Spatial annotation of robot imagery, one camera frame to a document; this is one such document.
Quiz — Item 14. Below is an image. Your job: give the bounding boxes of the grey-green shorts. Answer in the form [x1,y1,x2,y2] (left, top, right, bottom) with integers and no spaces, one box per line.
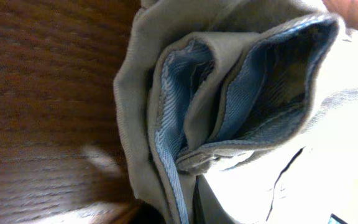
[114,0,345,223]

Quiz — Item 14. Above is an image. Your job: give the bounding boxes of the white black printed folded shirt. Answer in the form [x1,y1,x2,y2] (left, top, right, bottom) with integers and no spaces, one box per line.
[200,29,358,223]

